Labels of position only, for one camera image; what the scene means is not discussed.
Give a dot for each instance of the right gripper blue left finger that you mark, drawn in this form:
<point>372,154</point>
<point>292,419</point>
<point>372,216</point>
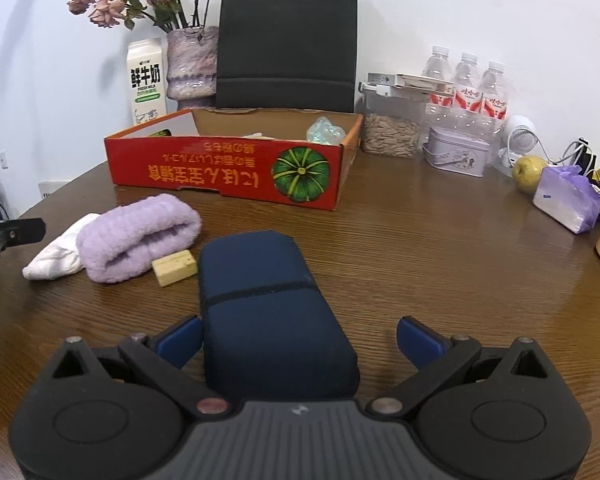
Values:
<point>178,344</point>

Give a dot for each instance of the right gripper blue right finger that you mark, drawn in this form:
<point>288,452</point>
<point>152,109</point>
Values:
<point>419,343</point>

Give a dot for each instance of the white cloth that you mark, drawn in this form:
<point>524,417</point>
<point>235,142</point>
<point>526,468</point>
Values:
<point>59,258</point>

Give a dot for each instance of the yellow sponge block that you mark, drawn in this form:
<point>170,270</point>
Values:
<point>174,268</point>

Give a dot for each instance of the navy blue zip case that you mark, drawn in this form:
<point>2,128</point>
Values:
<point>269,333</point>

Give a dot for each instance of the purple fluffy towel roll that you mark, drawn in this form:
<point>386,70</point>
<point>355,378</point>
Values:
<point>123,242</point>

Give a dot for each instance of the iridescent plastic wrap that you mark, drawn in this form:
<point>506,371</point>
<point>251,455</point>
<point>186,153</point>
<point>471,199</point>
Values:
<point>323,131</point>

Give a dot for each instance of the yellow white plush toy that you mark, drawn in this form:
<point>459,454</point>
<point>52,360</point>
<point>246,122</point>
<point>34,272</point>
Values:
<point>257,136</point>

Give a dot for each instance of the small lavender tin box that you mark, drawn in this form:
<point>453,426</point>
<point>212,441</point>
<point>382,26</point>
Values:
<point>452,151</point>

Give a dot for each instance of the yellow green apple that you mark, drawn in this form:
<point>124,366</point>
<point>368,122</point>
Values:
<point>527,172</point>

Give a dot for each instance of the red orange cardboard box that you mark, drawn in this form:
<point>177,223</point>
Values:
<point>204,149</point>

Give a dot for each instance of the purple tissue pack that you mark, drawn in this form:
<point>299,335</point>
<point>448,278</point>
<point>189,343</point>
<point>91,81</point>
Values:
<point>568,197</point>

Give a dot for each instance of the clear seed storage container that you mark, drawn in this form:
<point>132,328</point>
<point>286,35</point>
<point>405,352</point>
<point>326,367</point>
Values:
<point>392,119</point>

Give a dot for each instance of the small white round device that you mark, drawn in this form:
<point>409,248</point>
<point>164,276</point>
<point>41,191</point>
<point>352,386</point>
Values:
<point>517,138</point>

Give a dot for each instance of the white green milk carton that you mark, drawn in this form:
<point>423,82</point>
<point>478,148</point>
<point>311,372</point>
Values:
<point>144,62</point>

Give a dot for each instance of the left water bottle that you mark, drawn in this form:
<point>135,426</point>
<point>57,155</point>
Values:
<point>439,100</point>

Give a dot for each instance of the water bottle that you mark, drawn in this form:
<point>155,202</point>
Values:
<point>467,95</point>
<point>493,110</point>
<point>439,100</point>

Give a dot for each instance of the middle water bottle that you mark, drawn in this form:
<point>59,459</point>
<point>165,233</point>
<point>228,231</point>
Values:
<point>467,95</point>

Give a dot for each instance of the black charger plug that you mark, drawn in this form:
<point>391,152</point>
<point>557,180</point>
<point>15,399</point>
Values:
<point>585,158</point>

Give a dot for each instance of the right water bottle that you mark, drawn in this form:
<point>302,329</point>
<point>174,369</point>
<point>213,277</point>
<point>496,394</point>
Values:
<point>493,110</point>

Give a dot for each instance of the purple textured glass vase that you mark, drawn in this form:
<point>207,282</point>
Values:
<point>192,60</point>

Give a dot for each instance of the flat white box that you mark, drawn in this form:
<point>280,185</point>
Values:
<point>405,81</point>

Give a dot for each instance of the black paper shopping bag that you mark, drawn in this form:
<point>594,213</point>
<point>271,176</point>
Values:
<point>287,54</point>

